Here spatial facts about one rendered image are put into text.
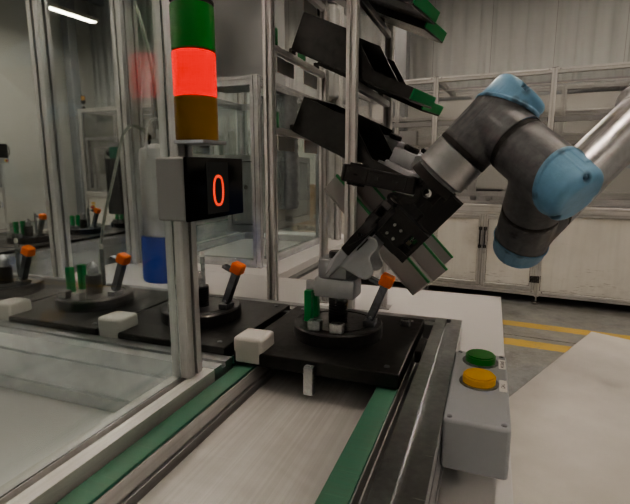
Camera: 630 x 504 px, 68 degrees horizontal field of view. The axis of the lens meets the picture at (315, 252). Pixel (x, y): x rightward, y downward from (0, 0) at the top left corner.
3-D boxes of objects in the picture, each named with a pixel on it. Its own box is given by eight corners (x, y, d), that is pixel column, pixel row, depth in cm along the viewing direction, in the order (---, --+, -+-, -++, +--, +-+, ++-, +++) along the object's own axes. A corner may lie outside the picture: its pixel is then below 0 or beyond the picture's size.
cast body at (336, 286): (361, 293, 74) (362, 250, 73) (353, 300, 70) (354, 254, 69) (311, 288, 77) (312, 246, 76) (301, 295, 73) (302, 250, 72)
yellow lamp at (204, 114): (226, 141, 57) (225, 99, 57) (203, 138, 53) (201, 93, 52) (192, 142, 59) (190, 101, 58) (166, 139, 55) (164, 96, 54)
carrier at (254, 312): (290, 314, 91) (289, 250, 88) (224, 361, 68) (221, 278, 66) (185, 302, 99) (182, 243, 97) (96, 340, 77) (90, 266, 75)
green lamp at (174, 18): (223, 55, 56) (222, 10, 55) (199, 44, 51) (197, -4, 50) (188, 58, 57) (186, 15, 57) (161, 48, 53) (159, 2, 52)
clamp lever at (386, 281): (377, 319, 73) (396, 276, 71) (374, 323, 71) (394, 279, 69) (356, 309, 74) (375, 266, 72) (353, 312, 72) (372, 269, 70)
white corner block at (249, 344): (275, 355, 71) (275, 330, 70) (261, 367, 66) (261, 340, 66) (247, 351, 72) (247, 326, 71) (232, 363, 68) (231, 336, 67)
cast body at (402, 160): (415, 187, 92) (431, 153, 89) (407, 188, 88) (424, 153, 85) (379, 168, 95) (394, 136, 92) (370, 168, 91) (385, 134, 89)
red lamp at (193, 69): (225, 98, 57) (223, 55, 56) (201, 92, 52) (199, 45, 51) (190, 100, 58) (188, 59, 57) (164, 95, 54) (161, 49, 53)
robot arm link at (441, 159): (437, 133, 61) (443, 137, 68) (412, 160, 62) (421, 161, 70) (480, 173, 60) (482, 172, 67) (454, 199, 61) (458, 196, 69)
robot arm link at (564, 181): (588, 221, 60) (528, 169, 66) (621, 159, 50) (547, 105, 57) (538, 250, 59) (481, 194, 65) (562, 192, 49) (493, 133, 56)
